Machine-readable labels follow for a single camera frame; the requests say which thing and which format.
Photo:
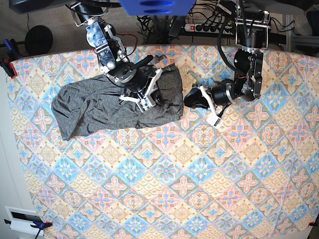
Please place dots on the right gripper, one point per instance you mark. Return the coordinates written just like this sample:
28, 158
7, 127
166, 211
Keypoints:
140, 83

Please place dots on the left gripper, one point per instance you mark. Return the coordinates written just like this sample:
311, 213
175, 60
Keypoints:
216, 99

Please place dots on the grey t-shirt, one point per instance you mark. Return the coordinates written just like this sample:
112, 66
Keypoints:
85, 107

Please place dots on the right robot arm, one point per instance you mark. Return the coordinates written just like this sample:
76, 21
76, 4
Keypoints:
100, 35

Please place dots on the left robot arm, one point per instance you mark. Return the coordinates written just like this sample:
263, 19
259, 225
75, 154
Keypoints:
251, 35

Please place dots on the white power strip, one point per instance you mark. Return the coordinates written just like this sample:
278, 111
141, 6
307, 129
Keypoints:
209, 28

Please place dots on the patterned tablecloth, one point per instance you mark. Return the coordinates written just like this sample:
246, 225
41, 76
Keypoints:
256, 175

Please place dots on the black round stool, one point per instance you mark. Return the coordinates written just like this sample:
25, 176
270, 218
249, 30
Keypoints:
38, 40

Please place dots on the red black clamp left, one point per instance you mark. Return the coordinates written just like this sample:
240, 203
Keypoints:
12, 54

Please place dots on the blue clamp bottom left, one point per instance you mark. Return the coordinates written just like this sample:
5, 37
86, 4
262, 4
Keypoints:
40, 225

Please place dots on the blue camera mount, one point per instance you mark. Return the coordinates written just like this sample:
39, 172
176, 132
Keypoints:
157, 7

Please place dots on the white wall outlet box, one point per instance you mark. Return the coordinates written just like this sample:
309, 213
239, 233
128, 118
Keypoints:
20, 220

